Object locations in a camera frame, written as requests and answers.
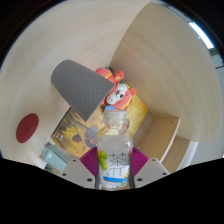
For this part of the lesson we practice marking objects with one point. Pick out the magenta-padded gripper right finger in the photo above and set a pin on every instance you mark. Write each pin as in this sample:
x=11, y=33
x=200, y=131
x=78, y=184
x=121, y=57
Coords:
x=150, y=170

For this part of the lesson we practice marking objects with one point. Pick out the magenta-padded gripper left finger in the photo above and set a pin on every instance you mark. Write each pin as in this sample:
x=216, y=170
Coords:
x=77, y=170

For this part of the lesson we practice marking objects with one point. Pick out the clear plastic drink bottle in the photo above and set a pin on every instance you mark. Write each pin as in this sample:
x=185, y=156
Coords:
x=114, y=156

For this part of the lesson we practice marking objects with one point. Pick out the teal faceted vase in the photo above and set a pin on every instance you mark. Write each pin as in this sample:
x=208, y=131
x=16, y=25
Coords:
x=55, y=156

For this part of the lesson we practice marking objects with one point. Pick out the short wooden shelf board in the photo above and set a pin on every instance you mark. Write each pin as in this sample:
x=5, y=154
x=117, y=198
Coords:
x=178, y=155

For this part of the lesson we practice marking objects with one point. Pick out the wide wooden shelf board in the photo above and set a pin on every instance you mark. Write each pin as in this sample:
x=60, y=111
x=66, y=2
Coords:
x=160, y=138

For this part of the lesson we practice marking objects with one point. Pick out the yellow poppy flower painting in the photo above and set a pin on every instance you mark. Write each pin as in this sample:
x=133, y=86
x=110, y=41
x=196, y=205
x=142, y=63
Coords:
x=78, y=133

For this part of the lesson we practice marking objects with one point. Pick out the flat round red coaster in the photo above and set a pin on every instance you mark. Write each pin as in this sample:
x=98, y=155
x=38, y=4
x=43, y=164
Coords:
x=27, y=128

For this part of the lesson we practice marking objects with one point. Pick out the red plush toy figure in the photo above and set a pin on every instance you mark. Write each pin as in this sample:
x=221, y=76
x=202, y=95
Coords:
x=120, y=95

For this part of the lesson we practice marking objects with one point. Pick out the grey mug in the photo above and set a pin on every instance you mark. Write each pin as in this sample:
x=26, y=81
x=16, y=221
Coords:
x=81, y=87

